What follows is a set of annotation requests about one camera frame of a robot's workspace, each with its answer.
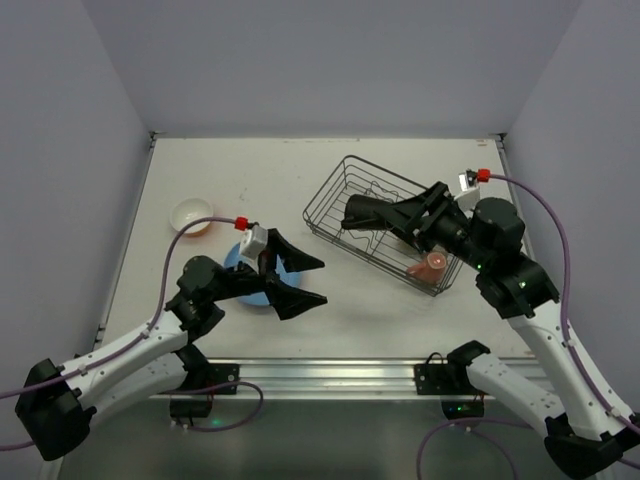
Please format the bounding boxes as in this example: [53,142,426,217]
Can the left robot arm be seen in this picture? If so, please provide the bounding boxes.
[15,225,327,461]

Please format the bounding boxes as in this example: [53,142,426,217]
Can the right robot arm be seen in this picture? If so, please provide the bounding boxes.
[341,183,639,479]

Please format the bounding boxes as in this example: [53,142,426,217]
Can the black wire dish rack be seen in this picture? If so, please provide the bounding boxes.
[302,155,462,297]

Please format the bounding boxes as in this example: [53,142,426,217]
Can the pink mug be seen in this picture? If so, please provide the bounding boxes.
[406,252,447,285]

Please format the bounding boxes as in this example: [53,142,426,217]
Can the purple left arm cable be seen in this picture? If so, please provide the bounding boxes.
[0,215,265,451]

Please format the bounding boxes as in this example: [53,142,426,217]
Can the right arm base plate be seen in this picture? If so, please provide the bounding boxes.
[413,352,479,396]

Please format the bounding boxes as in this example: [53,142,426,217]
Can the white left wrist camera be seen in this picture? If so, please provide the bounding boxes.
[238,225,269,261]

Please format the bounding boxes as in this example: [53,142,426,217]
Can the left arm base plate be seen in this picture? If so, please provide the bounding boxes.
[175,362,240,395]

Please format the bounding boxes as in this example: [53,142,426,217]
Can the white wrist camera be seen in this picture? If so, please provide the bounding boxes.
[454,169,491,212]
[238,225,269,261]

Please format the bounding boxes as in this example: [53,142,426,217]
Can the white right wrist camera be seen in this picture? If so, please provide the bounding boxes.
[454,169,491,212]

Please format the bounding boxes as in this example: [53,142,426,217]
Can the orange bowl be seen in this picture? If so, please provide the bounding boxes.
[169,198,214,237]

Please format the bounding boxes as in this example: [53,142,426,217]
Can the blue plate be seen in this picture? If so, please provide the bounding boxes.
[223,243,302,307]

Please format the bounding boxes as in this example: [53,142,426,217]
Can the aluminium mounting rail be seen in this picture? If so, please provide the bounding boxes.
[144,355,551,401]

